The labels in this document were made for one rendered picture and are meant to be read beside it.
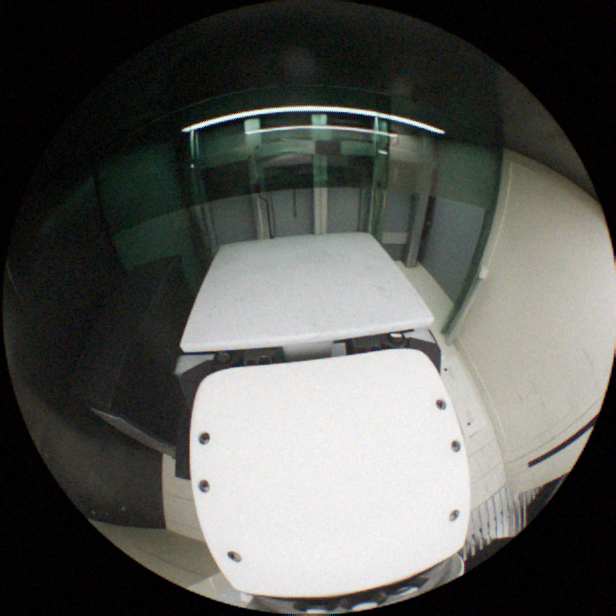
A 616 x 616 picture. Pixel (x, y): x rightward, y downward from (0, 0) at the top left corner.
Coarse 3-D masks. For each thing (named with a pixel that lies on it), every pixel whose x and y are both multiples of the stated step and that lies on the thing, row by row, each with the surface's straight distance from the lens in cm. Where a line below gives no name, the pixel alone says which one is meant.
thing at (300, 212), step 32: (288, 192) 72; (320, 192) 67; (352, 192) 75; (224, 224) 77; (256, 224) 69; (288, 224) 75; (320, 224) 70; (352, 224) 79; (384, 224) 83; (416, 224) 82; (448, 224) 80; (480, 224) 69; (416, 256) 89; (448, 256) 81; (448, 288) 82
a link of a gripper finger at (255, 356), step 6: (252, 348) 10; (258, 348) 10; (264, 348) 10; (246, 354) 10; (252, 354) 10; (258, 354) 10; (264, 354) 10; (270, 354) 10; (246, 360) 10; (252, 360) 10; (258, 360) 10; (264, 360) 10; (270, 360) 9
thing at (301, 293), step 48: (288, 240) 16; (336, 240) 16; (240, 288) 12; (288, 288) 11; (336, 288) 11; (384, 288) 12; (192, 336) 10; (240, 336) 9; (288, 336) 9; (336, 336) 9; (432, 336) 22
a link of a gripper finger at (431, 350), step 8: (408, 344) 12; (416, 344) 12; (424, 344) 12; (432, 344) 12; (424, 352) 12; (432, 352) 12; (440, 352) 12; (432, 360) 11; (440, 360) 12; (440, 368) 11; (440, 376) 11
